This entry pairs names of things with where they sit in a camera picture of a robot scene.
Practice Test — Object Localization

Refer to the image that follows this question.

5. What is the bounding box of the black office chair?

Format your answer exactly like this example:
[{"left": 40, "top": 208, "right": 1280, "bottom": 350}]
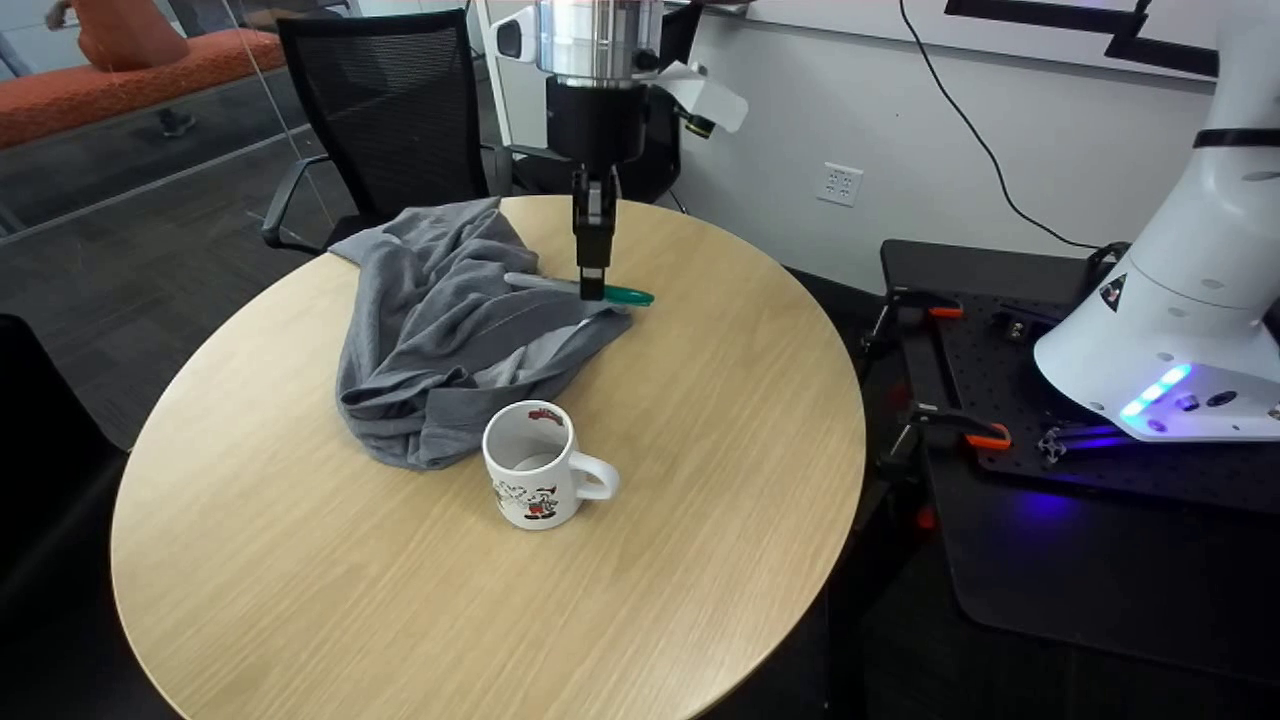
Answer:
[{"left": 255, "top": 9, "right": 687, "bottom": 257}]

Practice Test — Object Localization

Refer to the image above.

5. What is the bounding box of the white mug with print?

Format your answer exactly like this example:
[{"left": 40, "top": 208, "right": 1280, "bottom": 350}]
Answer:
[{"left": 477, "top": 395, "right": 624, "bottom": 531}]

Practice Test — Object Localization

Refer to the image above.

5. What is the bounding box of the black wall cable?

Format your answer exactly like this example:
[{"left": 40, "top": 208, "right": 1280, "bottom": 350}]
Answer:
[{"left": 897, "top": 0, "right": 1135, "bottom": 257}]

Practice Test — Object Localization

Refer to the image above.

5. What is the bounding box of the black robot stand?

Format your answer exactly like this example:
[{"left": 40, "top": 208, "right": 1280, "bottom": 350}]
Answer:
[{"left": 837, "top": 235, "right": 1280, "bottom": 702}]

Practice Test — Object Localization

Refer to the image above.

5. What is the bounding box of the white wall outlet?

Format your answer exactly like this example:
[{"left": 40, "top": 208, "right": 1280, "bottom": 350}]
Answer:
[{"left": 812, "top": 155, "right": 868, "bottom": 211}]

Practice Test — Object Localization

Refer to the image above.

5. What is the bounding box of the green marker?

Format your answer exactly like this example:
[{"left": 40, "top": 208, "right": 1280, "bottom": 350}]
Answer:
[{"left": 501, "top": 270, "right": 661, "bottom": 313}]

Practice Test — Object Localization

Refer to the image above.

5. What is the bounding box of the grey cloth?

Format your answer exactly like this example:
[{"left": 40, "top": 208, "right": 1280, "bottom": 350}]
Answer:
[{"left": 328, "top": 198, "right": 634, "bottom": 471}]

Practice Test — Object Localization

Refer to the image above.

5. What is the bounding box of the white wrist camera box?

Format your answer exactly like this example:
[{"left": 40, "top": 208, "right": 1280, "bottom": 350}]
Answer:
[{"left": 655, "top": 62, "right": 750, "bottom": 143}]

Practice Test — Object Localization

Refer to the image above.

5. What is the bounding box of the black angular wall frame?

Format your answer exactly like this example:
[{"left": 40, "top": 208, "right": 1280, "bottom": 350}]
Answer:
[{"left": 938, "top": 0, "right": 1222, "bottom": 82}]

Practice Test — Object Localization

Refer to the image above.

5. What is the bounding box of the orange black clamp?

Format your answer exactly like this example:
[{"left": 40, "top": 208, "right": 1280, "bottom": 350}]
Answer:
[
  {"left": 876, "top": 399, "right": 1014, "bottom": 471},
  {"left": 858, "top": 288, "right": 968, "bottom": 366}
]

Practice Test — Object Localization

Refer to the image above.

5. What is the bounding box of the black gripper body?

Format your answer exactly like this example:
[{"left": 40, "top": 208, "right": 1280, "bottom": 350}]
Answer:
[{"left": 545, "top": 73, "right": 653, "bottom": 178}]

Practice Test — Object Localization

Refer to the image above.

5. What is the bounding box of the orange sofa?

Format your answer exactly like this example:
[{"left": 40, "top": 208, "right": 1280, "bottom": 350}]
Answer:
[{"left": 0, "top": 0, "right": 293, "bottom": 152}]

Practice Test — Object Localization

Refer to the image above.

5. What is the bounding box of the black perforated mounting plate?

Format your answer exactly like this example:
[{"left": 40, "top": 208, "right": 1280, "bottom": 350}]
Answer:
[{"left": 876, "top": 235, "right": 1280, "bottom": 521}]

